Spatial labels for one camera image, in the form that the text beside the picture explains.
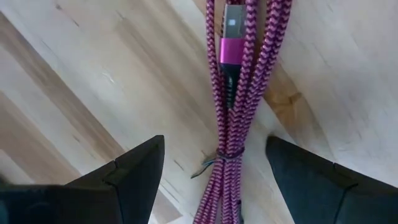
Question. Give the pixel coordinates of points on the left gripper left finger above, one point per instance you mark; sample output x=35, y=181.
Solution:
x=93, y=199

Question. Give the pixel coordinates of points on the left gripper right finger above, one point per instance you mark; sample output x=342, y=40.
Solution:
x=326, y=193

